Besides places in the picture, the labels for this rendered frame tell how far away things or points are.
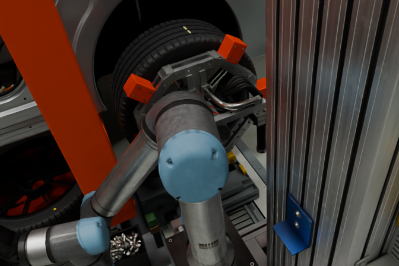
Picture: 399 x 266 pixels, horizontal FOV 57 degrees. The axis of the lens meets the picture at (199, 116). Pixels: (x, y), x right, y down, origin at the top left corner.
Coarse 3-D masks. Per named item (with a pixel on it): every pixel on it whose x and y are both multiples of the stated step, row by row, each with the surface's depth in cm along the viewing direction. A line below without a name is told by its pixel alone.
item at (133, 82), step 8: (128, 80) 140; (136, 80) 136; (144, 80) 142; (128, 88) 138; (136, 88) 136; (144, 88) 138; (152, 88) 140; (128, 96) 137; (136, 96) 138; (144, 96) 140
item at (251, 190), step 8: (240, 168) 222; (240, 176) 221; (248, 176) 218; (248, 184) 214; (240, 192) 212; (248, 192) 212; (256, 192) 211; (224, 200) 210; (232, 200) 206; (240, 200) 209; (248, 200) 212; (224, 208) 207; (232, 208) 210; (176, 216) 203
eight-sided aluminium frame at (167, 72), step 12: (192, 60) 144; (204, 60) 143; (216, 60) 143; (168, 72) 139; (180, 72) 140; (192, 72) 143; (240, 72) 153; (156, 84) 144; (168, 84) 141; (156, 96) 142; (252, 96) 163; (144, 108) 143; (240, 120) 175; (240, 132) 173; (228, 144) 175
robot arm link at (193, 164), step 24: (168, 120) 65; (192, 120) 64; (168, 144) 61; (192, 144) 59; (216, 144) 61; (168, 168) 59; (192, 168) 60; (216, 168) 60; (168, 192) 62; (192, 192) 62; (216, 192) 63; (192, 216) 72; (216, 216) 74; (192, 240) 79; (216, 240) 78; (192, 264) 86; (216, 264) 84
